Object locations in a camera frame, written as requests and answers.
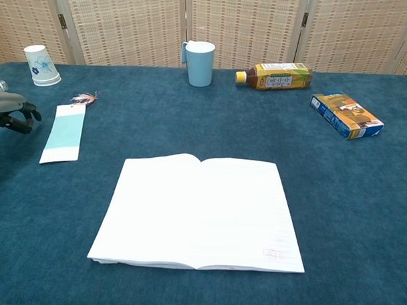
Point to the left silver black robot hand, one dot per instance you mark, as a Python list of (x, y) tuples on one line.
[(6, 103)]

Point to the light blue tasselled bookmark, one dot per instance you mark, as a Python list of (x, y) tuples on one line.
[(63, 134)]

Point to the white notebook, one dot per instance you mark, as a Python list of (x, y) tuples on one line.
[(198, 212)]

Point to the white flower-print paper cup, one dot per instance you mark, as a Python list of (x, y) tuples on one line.
[(42, 66)]

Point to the dark metal screen hinge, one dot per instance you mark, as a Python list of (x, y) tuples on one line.
[(63, 21), (305, 19)]

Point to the teal blue table cloth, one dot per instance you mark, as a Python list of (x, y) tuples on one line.
[(54, 204)]

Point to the light blue plastic mug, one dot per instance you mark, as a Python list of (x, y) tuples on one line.
[(199, 67)]

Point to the yellow-label tea bottle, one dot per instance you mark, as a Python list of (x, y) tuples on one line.
[(279, 78)]

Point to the blue and orange snack box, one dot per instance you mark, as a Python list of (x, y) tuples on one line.
[(345, 114)]

